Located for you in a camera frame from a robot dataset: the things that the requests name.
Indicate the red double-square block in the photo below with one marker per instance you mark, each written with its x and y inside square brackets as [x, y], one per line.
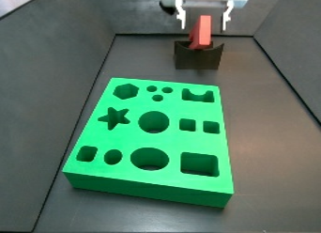
[200, 33]

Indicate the black curved holder stand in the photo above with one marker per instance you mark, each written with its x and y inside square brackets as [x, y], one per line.
[190, 59]

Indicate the green foam shape board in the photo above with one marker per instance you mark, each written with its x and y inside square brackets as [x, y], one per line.
[154, 143]

